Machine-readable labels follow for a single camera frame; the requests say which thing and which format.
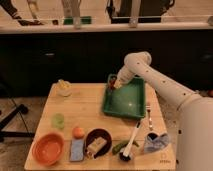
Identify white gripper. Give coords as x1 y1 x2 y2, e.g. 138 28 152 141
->
114 68 131 89

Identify dark red grape bunch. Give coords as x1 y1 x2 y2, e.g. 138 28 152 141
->
108 79 116 90

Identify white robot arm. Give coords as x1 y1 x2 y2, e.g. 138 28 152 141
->
115 52 213 171

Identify green plastic tray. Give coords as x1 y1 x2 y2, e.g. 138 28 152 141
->
102 77 146 120

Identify silver fork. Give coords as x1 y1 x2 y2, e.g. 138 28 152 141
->
146 103 153 131

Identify clear glass with yellow item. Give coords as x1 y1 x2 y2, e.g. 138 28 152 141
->
57 79 71 97

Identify dark brown bowl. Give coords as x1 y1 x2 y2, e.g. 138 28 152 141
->
85 129 112 159

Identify green pepper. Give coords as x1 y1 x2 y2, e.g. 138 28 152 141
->
112 140 139 155

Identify orange fruit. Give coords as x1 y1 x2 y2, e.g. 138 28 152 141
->
72 127 85 139

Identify tan bread piece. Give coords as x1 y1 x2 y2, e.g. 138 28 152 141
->
87 137 107 155

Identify small green cup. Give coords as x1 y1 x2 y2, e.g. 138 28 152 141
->
51 113 64 130

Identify blue sponge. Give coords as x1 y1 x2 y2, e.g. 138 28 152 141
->
70 139 84 162

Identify orange plastic bowl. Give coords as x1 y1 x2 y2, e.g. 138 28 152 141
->
32 133 64 166

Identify black chair base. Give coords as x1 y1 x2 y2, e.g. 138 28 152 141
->
0 104 34 142

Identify white handled dish brush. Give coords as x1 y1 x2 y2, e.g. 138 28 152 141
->
119 122 141 162

